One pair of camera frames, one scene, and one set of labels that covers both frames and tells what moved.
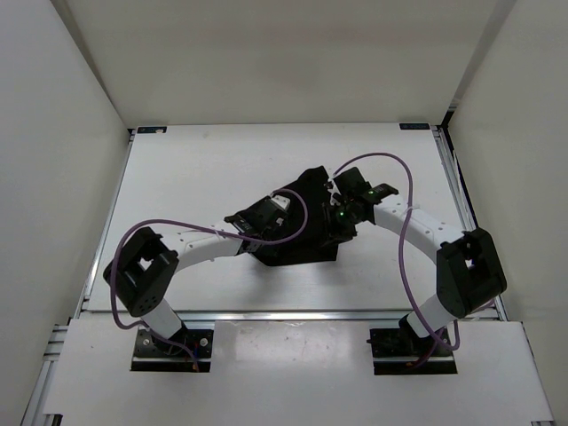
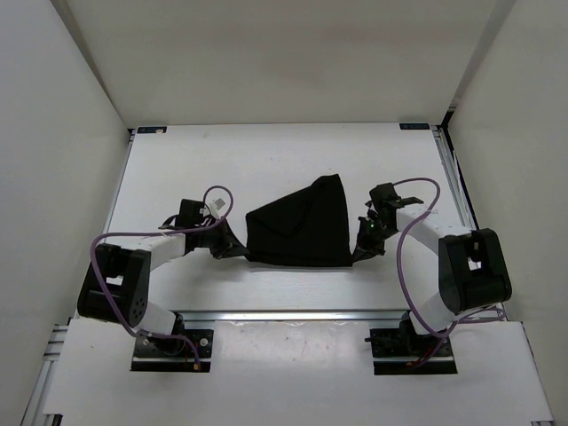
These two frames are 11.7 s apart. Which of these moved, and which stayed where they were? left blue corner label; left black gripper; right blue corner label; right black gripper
Moved: right black gripper; left black gripper
Stayed: right blue corner label; left blue corner label
